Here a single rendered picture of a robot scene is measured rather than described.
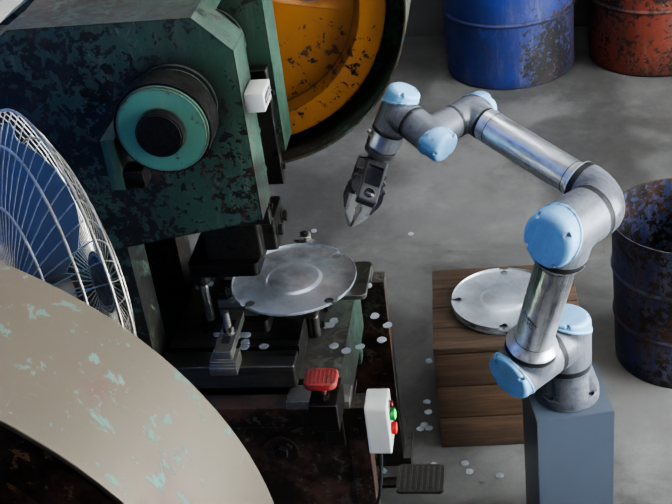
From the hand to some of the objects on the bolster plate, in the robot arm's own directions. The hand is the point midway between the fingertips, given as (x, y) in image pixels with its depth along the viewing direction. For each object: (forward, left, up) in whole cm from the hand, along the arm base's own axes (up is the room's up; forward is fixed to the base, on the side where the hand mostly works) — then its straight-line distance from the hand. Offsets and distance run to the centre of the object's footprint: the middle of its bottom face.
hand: (352, 223), depth 272 cm
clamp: (+30, +21, -16) cm, 41 cm away
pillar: (+35, +12, -13) cm, 39 cm away
